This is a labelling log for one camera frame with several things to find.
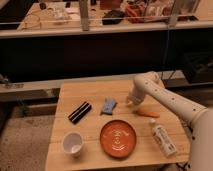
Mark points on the black rectangular block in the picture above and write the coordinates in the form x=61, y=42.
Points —
x=80, y=112

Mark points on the metal post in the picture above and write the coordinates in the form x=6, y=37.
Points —
x=84, y=15

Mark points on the white plastic bottle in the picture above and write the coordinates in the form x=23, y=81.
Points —
x=162, y=138

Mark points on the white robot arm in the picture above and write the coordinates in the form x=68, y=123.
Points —
x=198, y=117

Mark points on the orange pepper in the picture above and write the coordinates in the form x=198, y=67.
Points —
x=146, y=113

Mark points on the dark crate at right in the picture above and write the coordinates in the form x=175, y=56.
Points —
x=198, y=67

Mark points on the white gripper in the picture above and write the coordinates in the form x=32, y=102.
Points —
x=135, y=98

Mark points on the orange ceramic plate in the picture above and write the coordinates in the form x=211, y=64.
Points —
x=118, y=139

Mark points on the black bag on bench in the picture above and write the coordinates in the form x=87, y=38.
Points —
x=113, y=17

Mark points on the orange object on bench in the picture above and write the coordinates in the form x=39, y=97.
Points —
x=135, y=13

